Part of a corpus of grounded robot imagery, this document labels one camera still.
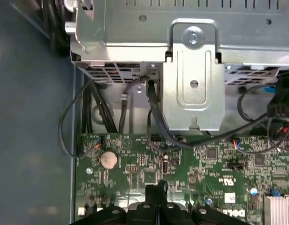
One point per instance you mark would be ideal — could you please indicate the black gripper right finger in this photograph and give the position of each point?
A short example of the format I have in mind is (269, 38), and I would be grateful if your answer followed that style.
(172, 215)

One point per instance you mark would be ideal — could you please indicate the silver finned heatsink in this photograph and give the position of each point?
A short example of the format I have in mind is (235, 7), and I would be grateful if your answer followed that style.
(278, 208)

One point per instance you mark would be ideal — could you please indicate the green motherboard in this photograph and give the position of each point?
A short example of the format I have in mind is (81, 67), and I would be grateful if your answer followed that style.
(205, 168)

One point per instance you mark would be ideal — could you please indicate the round coin cell battery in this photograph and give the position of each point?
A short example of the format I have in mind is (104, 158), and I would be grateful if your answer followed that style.
(108, 159)

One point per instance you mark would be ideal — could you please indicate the silver metal drive cage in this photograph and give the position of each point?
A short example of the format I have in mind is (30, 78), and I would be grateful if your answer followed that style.
(193, 93)

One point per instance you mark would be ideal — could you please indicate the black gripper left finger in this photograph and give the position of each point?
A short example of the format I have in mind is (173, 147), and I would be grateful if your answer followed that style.
(139, 215)

